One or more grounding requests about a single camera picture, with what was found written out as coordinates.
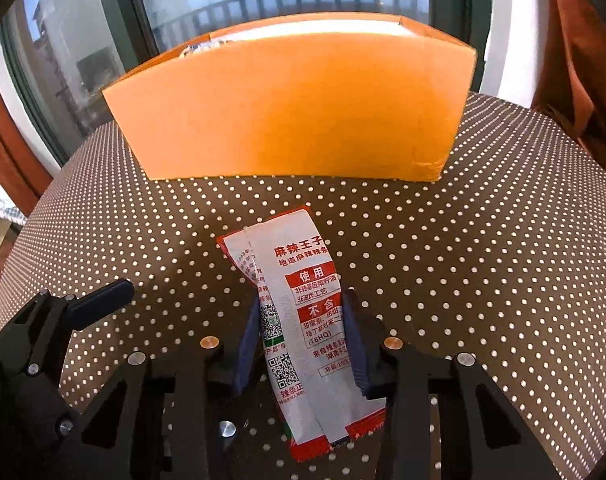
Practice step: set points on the dark green framed window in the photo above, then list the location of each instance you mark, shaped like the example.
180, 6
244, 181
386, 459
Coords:
133, 20

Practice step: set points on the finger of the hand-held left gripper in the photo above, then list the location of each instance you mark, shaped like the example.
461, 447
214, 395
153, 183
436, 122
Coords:
103, 300

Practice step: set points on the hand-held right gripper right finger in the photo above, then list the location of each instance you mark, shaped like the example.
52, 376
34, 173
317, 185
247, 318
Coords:
358, 340

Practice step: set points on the rust orange curtain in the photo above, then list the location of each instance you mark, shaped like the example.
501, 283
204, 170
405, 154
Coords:
8, 150
583, 60

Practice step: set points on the white red long snack packet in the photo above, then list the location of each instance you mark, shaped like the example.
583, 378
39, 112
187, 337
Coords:
308, 310

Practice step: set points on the orange cardboard box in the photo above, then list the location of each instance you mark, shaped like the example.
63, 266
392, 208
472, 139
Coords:
293, 115

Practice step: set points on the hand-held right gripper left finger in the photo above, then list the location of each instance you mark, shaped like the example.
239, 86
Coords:
248, 350

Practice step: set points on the brown polka-dot tablecloth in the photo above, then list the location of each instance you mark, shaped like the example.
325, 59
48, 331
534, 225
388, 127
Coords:
483, 260

